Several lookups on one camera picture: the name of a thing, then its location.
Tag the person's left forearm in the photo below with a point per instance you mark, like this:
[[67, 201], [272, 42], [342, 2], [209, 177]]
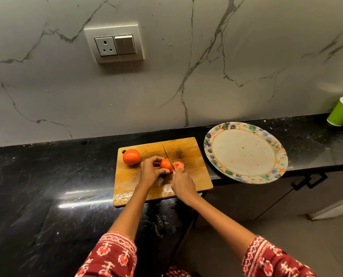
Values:
[[129, 213]]

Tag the red patterned tunic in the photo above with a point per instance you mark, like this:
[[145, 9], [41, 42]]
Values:
[[177, 272]]

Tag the person's right hand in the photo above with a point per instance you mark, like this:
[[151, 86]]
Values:
[[184, 187]]

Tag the red patterned left sleeve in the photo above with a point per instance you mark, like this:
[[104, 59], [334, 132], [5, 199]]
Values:
[[108, 256]]

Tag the red patterned sleeve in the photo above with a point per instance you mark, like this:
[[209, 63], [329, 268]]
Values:
[[108, 256], [272, 258]]

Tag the person's left hand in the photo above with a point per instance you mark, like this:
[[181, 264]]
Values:
[[148, 173]]

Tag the floral rimmed plate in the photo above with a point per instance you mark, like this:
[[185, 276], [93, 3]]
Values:
[[243, 152]]

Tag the green paper cup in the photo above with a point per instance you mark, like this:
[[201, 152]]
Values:
[[341, 112]]

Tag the wall socket and switch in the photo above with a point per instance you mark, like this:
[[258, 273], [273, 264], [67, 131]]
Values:
[[113, 44]]

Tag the red patterned right sleeve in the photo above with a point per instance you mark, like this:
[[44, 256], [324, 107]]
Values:
[[272, 258]]

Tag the person's right forearm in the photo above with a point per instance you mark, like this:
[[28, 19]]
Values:
[[220, 225]]

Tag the brown lower cabinet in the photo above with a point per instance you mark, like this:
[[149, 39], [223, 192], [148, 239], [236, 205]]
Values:
[[246, 199]]

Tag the wooden cutting board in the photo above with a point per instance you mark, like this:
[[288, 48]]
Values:
[[193, 167]]

